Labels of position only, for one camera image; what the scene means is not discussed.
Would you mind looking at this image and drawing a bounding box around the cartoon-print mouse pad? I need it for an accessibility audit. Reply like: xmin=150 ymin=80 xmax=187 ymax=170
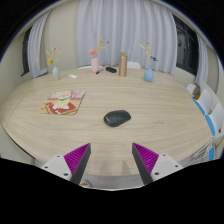
xmin=39 ymin=90 xmax=87 ymax=116

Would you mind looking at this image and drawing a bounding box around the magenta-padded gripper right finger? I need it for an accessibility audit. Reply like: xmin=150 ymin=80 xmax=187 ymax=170
xmin=131 ymin=142 xmax=184 ymax=186

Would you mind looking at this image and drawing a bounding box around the pink vase with orange flowers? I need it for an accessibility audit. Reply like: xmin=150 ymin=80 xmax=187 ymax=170
xmin=87 ymin=37 xmax=111 ymax=74

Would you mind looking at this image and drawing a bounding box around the wide white curtain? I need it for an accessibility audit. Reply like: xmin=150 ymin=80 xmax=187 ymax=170
xmin=75 ymin=0 xmax=178 ymax=75

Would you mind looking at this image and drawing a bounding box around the blue vase with dried flowers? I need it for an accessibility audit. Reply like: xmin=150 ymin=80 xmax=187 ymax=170
xmin=139 ymin=42 xmax=159 ymax=83

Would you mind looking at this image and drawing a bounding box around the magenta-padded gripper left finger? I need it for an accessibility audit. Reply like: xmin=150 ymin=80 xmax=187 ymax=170
xmin=40 ymin=142 xmax=92 ymax=186

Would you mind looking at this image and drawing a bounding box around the green vase with yellow flowers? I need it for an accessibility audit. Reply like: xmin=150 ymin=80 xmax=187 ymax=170
xmin=45 ymin=46 xmax=63 ymax=81

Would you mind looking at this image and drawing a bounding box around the black computer mouse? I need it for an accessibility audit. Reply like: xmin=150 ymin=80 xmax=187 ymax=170
xmin=103 ymin=109 xmax=132 ymax=128

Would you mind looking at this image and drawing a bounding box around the copper insulated bottle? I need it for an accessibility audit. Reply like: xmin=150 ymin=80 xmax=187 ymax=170
xmin=118 ymin=51 xmax=129 ymax=78

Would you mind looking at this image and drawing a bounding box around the black rectangular case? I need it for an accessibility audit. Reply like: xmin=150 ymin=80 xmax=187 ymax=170
xmin=105 ymin=66 xmax=118 ymax=74

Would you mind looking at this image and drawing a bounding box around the narrow white curtain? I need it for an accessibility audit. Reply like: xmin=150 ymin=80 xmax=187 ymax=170
xmin=194 ymin=33 xmax=210 ymax=87
xmin=27 ymin=11 xmax=53 ymax=79

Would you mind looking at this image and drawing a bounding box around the white chair back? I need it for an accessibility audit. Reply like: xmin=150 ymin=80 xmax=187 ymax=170
xmin=126 ymin=61 xmax=142 ymax=70
xmin=78 ymin=64 xmax=104 ymax=70

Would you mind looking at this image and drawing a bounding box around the dark window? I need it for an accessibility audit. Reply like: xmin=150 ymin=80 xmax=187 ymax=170
xmin=21 ymin=28 xmax=33 ymax=77
xmin=173 ymin=14 xmax=200 ymax=76

